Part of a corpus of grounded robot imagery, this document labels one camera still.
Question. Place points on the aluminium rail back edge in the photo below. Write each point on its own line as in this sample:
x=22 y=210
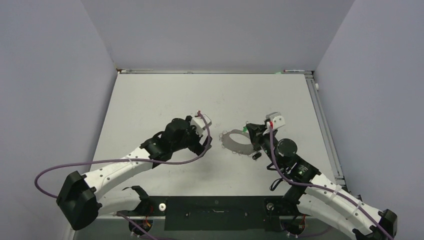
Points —
x=152 y=71

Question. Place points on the marker pen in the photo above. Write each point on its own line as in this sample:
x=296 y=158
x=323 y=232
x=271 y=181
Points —
x=294 y=71

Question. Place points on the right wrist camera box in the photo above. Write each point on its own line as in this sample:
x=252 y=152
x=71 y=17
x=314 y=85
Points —
x=274 y=120

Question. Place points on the perforated metal key plate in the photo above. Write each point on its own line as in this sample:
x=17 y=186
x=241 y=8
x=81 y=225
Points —
x=227 y=142

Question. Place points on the aluminium rail edge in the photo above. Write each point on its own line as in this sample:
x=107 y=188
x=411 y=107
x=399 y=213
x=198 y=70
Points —
x=325 y=131
x=152 y=71

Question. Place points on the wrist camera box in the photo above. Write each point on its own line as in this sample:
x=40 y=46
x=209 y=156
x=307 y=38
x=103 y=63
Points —
x=274 y=120
x=200 y=123

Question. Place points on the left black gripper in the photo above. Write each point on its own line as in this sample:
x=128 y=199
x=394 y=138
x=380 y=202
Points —
x=196 y=147

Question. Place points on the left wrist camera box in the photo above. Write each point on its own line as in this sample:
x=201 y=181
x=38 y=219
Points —
x=200 y=123

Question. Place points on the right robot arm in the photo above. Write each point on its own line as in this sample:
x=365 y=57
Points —
x=312 y=193

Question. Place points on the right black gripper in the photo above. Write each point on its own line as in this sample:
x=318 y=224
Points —
x=256 y=133

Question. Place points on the aluminium rail right edge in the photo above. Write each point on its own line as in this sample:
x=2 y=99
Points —
x=325 y=131

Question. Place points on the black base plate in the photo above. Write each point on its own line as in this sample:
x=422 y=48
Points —
x=218 y=213

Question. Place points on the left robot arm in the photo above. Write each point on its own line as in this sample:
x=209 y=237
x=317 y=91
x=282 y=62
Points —
x=81 y=197

